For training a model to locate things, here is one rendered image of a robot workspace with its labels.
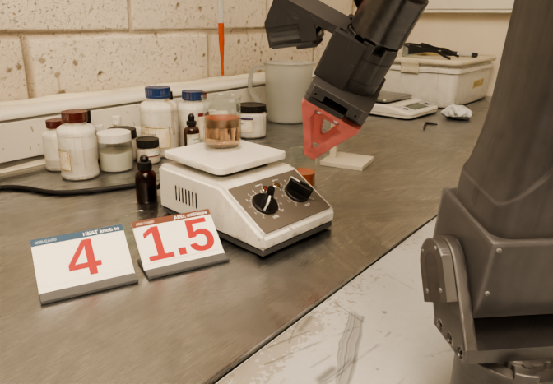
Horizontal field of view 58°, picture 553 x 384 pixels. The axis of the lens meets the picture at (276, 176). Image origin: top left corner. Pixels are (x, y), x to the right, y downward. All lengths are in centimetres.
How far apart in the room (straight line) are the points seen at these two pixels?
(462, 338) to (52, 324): 34
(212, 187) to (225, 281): 13
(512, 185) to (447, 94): 133
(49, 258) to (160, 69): 70
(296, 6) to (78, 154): 47
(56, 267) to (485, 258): 40
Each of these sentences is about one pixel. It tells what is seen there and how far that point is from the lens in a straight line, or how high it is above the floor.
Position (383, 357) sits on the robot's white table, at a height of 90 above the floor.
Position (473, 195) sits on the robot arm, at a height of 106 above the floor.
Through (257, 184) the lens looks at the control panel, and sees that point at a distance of 61.
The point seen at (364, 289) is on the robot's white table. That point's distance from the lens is 52.
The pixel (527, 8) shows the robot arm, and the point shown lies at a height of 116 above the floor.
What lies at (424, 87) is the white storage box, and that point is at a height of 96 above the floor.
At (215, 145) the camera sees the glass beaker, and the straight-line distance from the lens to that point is 66.
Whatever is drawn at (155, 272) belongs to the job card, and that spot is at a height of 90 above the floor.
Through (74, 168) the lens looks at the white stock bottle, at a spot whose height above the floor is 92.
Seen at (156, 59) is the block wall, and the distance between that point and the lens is 116.
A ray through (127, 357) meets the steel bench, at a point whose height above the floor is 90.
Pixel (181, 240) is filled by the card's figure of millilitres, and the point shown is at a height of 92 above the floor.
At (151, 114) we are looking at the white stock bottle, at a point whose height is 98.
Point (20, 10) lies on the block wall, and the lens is 100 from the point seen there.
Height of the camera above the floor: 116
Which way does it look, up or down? 18 degrees down
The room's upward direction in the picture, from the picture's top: 1 degrees clockwise
